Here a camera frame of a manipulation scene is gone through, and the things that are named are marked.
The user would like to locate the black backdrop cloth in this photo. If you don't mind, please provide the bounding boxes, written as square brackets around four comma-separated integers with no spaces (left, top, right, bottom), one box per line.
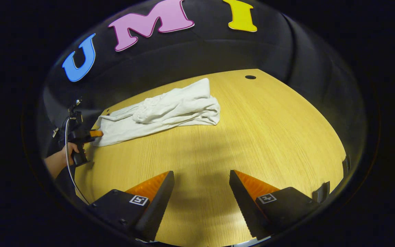
[41,0,368,165]

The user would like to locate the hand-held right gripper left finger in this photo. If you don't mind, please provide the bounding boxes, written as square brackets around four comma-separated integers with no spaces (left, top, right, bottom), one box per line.
[89,170,175,242]

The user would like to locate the black table edge bracket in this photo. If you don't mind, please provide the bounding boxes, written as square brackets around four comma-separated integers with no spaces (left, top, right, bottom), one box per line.
[342,155,351,177]
[312,181,331,204]

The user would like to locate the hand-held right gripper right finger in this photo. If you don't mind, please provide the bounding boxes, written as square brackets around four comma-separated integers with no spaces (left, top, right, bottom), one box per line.
[229,169,320,241]

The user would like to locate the white jeans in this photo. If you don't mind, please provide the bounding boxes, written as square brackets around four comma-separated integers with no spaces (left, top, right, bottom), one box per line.
[92,78,221,147]

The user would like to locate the white cable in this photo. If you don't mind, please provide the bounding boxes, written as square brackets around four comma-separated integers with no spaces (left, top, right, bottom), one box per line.
[64,117,91,205]

